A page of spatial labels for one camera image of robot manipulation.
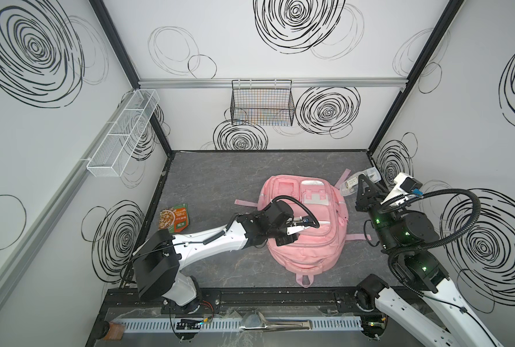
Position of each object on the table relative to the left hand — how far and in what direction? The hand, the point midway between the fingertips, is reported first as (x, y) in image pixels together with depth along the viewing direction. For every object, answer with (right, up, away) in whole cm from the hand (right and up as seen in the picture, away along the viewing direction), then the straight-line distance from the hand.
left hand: (297, 225), depth 77 cm
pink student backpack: (+6, -8, -2) cm, 10 cm away
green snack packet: (-51, -1, +16) cm, 53 cm away
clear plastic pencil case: (+13, +15, -14) cm, 24 cm away
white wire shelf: (-64, +30, -1) cm, 70 cm away
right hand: (+14, +18, -18) cm, 29 cm away
